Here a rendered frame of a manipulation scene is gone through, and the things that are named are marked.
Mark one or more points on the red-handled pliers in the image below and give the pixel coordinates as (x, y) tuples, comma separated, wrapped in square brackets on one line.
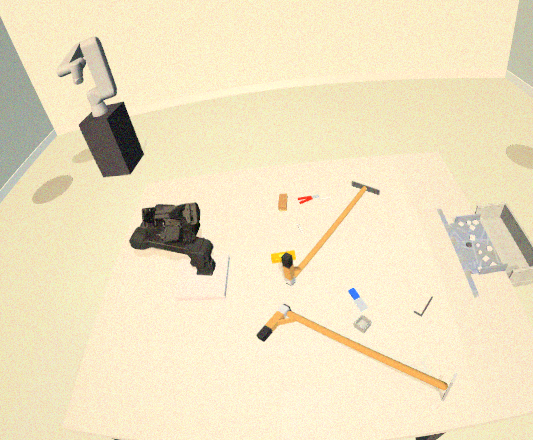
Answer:
[(307, 198)]

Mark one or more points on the long-handled scraper with black blade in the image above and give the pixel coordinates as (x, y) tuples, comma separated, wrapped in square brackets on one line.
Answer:
[(291, 271)]

